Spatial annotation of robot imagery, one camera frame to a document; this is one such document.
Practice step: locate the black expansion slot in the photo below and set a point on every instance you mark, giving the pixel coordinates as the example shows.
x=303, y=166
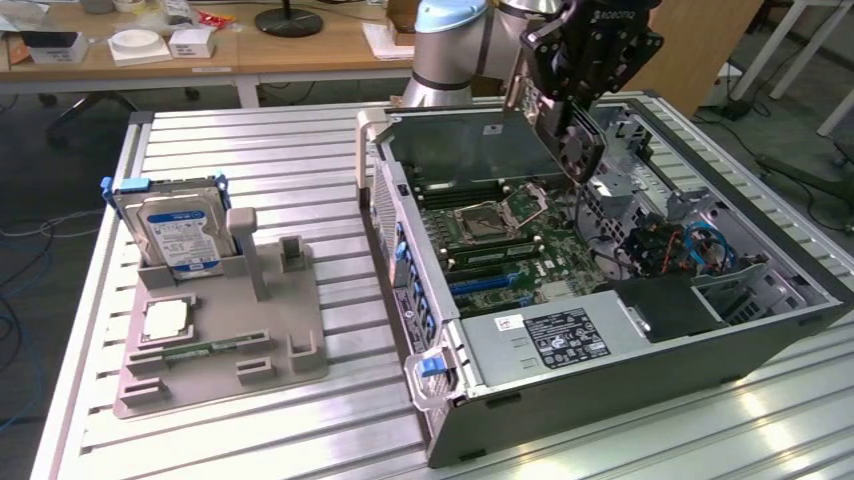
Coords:
x=481, y=274

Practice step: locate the grey power supply unit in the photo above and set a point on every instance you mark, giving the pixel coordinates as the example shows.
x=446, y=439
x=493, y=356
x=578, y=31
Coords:
x=508, y=350

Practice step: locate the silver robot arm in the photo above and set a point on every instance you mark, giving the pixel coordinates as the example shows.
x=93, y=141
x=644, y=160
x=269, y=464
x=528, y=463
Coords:
x=448, y=65

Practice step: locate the hard disk in blue caddy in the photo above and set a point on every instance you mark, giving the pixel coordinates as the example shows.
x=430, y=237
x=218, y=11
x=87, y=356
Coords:
x=177, y=235

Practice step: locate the black lamp base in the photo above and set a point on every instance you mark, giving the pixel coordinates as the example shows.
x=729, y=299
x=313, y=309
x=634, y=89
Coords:
x=289, y=25

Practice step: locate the grey packet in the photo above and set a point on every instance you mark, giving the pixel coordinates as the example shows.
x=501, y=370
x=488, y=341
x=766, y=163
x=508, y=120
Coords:
x=179, y=12

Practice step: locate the red packet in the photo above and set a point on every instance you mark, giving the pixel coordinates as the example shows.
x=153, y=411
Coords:
x=217, y=21

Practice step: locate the black padlock loop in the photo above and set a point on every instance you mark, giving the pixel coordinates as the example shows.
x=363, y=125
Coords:
x=402, y=190

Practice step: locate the black floor device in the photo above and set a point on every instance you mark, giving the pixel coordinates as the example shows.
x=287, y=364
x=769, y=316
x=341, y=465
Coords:
x=734, y=110

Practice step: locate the black stand leg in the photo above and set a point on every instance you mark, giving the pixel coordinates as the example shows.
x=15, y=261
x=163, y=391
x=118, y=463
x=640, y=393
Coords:
x=808, y=172

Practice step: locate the metal drive cage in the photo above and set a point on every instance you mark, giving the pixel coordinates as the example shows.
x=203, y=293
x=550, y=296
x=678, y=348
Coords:
x=621, y=210

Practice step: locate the green motherboard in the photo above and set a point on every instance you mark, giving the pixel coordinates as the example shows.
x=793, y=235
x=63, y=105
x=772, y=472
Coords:
x=554, y=250

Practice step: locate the brown cardboard box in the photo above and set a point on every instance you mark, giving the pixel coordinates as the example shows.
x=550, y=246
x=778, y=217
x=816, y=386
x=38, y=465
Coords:
x=401, y=15

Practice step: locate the metal socket cover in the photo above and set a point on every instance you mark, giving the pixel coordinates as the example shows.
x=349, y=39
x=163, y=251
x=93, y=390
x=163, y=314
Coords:
x=530, y=205

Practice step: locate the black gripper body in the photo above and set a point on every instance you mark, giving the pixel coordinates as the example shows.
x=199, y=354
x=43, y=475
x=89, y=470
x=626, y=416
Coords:
x=601, y=45

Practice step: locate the silver CPU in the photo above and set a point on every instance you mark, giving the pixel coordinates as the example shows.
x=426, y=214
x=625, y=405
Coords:
x=167, y=320

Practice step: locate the black plastic cover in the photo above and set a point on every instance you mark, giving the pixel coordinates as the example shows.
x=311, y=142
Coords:
x=668, y=310

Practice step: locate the grey parts rack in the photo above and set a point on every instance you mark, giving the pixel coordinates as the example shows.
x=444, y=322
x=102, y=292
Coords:
x=221, y=320

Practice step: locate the white box with black top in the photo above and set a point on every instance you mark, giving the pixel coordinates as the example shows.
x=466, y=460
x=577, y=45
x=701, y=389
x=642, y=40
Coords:
x=61, y=52

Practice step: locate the wooden office desk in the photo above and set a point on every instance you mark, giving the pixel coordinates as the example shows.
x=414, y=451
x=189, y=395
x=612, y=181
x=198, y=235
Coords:
x=267, y=55
x=74, y=22

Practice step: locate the wooden cabinet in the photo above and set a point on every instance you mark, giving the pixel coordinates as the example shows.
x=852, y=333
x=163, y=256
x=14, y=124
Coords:
x=701, y=60

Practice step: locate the open black PC case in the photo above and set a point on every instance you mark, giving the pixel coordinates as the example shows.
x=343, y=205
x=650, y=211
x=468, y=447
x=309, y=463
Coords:
x=601, y=400

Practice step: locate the CPU socket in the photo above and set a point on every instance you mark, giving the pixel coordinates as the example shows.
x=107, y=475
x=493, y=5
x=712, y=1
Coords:
x=484, y=222

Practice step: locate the white labelled box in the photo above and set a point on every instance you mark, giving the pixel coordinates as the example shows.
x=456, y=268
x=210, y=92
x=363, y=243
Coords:
x=190, y=45

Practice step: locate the white paper pile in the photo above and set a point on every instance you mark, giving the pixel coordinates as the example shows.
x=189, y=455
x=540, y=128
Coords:
x=21, y=20

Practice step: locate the low profile graphics card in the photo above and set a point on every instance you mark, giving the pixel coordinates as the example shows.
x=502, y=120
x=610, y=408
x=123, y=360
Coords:
x=577, y=150

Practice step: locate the white paper stack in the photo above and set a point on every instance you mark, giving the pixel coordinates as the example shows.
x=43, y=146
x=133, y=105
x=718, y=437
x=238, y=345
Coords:
x=387, y=45

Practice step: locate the metal disk bay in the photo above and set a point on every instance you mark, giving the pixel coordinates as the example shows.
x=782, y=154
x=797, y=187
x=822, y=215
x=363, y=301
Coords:
x=754, y=295

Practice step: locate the white table frame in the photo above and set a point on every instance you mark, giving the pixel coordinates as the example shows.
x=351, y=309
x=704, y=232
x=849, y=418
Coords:
x=761, y=60

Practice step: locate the long expansion slot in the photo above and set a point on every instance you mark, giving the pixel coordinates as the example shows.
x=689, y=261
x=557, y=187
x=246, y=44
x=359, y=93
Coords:
x=488, y=287

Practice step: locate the brown flat package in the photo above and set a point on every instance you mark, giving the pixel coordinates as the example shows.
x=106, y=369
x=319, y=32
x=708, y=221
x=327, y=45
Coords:
x=14, y=52

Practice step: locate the blue case latch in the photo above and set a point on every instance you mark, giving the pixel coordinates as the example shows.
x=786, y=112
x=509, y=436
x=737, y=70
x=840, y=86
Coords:
x=429, y=365

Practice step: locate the green RAM stick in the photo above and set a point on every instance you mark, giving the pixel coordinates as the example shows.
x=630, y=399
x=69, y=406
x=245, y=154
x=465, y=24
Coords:
x=197, y=348
x=494, y=255

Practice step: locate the grey cup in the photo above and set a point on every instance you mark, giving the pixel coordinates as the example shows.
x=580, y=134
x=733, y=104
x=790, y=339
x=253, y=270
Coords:
x=98, y=6

